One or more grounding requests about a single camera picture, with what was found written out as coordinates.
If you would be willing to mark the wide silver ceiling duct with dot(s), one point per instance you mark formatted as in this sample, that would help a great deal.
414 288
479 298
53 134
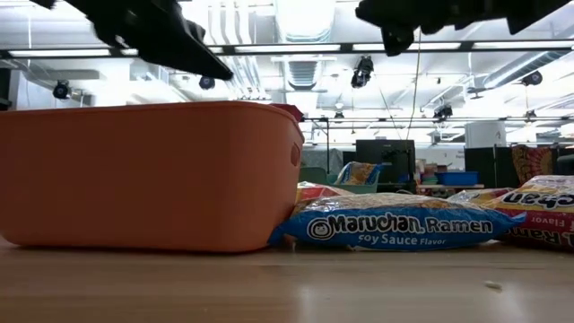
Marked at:
305 18

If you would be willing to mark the thin black stand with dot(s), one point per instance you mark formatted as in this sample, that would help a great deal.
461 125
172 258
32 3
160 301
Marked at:
327 143

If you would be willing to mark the orange plastic bin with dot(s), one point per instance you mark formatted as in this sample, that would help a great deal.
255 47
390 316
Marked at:
134 179

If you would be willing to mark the black cabinet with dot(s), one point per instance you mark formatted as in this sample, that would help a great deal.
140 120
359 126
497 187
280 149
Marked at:
489 168

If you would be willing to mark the small white crumb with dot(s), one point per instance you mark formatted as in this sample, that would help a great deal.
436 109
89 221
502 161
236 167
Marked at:
493 285

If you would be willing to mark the white cylindrical tank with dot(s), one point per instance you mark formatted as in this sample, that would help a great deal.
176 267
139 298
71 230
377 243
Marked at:
485 134

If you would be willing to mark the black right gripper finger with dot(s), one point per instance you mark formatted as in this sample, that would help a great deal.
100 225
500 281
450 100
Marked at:
397 42

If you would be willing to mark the orange chicken ramen pack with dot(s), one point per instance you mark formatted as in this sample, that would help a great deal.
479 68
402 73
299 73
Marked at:
475 196

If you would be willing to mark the blue soy sauce ramen pack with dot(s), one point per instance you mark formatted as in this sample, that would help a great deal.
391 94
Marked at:
394 224
359 172

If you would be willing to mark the wooden background table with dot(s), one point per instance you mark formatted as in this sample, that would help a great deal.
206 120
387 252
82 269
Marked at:
450 186

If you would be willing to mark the black computer monitor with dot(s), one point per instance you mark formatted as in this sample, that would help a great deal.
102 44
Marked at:
381 152

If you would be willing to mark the red beef ramen pack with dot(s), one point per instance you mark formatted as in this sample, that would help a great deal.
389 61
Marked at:
314 193
542 215
289 110

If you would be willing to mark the orange patterned hanging fabric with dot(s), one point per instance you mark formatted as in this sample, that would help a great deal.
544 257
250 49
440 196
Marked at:
533 163

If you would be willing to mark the teal plastic bin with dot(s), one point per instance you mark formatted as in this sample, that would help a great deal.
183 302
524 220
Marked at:
314 176

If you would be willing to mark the slim silver ceiling duct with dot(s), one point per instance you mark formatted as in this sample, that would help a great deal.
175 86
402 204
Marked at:
515 72

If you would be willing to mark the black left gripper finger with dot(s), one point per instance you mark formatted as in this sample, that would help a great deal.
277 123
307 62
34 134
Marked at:
188 54

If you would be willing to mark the black ceiling track light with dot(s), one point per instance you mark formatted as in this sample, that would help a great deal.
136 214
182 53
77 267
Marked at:
61 89
443 111
532 78
206 82
362 72

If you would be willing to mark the blue plastic crate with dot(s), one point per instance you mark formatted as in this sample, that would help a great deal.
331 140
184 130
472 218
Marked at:
457 178

